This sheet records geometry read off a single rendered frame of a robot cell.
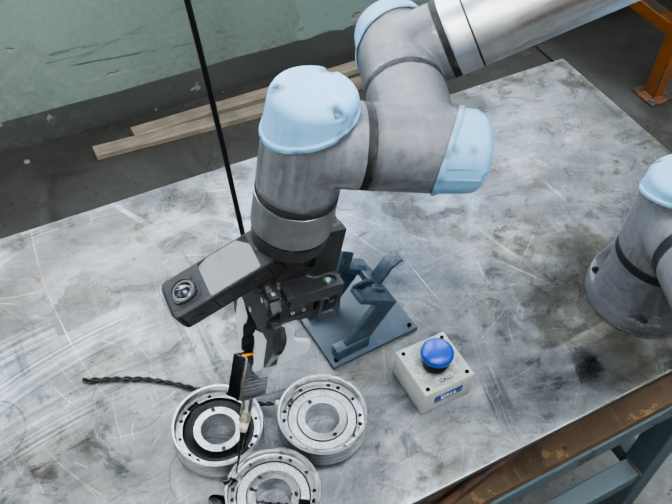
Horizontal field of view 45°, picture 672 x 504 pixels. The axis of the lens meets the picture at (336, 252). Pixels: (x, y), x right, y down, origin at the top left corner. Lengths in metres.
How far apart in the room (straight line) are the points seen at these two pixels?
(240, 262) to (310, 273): 0.07
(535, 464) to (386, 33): 0.75
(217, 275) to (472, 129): 0.27
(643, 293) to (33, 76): 1.84
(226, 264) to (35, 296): 0.45
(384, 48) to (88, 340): 0.56
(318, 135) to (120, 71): 1.94
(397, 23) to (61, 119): 1.90
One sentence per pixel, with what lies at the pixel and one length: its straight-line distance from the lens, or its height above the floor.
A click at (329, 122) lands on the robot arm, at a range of 0.62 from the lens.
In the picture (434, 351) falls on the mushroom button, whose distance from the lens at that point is 0.97.
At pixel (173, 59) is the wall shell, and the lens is 2.58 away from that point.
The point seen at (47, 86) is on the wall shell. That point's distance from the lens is 2.51.
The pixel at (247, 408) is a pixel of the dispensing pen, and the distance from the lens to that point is 0.90.
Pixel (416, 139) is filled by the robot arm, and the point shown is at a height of 1.24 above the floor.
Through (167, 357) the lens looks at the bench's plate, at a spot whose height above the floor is 0.80.
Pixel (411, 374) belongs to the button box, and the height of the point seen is 0.85.
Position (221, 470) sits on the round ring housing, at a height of 0.83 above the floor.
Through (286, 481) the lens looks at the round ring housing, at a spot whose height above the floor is 0.83.
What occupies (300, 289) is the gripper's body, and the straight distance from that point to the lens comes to 0.78.
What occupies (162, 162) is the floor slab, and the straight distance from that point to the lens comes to 2.48.
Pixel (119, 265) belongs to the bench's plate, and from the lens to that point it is 1.16.
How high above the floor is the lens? 1.67
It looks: 49 degrees down
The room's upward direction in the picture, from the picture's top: 3 degrees clockwise
